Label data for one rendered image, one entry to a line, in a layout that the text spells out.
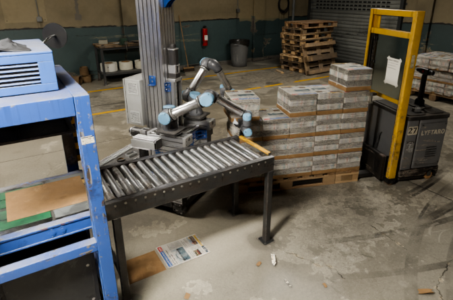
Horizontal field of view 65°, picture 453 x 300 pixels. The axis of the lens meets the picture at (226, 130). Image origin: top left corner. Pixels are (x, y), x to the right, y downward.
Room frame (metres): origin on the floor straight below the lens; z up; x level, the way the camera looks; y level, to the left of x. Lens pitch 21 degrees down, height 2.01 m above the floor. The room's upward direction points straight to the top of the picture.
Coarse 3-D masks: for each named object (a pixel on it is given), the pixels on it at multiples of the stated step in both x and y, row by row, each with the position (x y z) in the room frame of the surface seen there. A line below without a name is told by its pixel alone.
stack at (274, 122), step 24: (264, 120) 3.38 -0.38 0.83; (288, 120) 3.44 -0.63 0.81; (312, 120) 3.50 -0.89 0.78; (336, 120) 3.56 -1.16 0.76; (264, 144) 3.38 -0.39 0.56; (288, 144) 3.44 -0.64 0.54; (312, 144) 3.49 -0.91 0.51; (336, 144) 3.56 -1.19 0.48; (288, 168) 3.44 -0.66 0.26; (312, 168) 3.51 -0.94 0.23; (240, 192) 3.33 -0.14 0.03
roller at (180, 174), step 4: (164, 156) 2.59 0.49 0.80; (164, 160) 2.54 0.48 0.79; (168, 160) 2.52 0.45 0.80; (168, 164) 2.47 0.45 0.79; (172, 164) 2.45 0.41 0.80; (172, 168) 2.41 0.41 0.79; (176, 168) 2.39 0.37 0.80; (176, 172) 2.35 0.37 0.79; (180, 172) 2.33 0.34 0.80; (180, 176) 2.29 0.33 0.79; (184, 176) 2.26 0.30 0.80
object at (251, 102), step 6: (234, 96) 3.42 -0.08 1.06; (240, 96) 3.41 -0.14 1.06; (246, 96) 3.41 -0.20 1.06; (252, 96) 3.42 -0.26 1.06; (234, 102) 3.30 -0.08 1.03; (240, 102) 3.31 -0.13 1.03; (246, 102) 3.32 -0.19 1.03; (252, 102) 3.34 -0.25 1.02; (258, 102) 3.35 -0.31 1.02; (246, 108) 3.33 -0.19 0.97; (252, 108) 3.34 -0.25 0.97; (258, 108) 3.36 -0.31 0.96; (234, 114) 3.31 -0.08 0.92; (252, 114) 3.34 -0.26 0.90; (258, 114) 3.36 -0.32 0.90
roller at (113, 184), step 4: (104, 172) 2.34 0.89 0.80; (108, 172) 2.33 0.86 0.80; (104, 176) 2.30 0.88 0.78; (108, 176) 2.27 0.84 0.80; (112, 176) 2.28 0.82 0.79; (108, 180) 2.23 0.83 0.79; (112, 180) 2.21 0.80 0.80; (112, 184) 2.16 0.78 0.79; (116, 184) 2.15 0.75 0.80; (112, 188) 2.13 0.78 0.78; (116, 188) 2.10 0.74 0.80; (120, 188) 2.11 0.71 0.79; (116, 192) 2.06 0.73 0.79; (120, 192) 2.04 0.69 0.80; (120, 196) 2.00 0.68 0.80
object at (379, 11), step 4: (376, 8) 4.22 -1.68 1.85; (376, 12) 4.14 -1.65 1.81; (380, 12) 4.07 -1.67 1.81; (384, 12) 4.00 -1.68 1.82; (388, 12) 3.94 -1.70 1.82; (392, 12) 3.87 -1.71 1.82; (396, 12) 3.81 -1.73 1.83; (400, 12) 3.75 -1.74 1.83; (404, 12) 3.69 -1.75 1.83; (408, 12) 3.65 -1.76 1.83; (412, 12) 3.59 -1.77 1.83; (404, 16) 3.69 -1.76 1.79; (408, 16) 3.64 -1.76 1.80; (412, 16) 3.58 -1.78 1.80
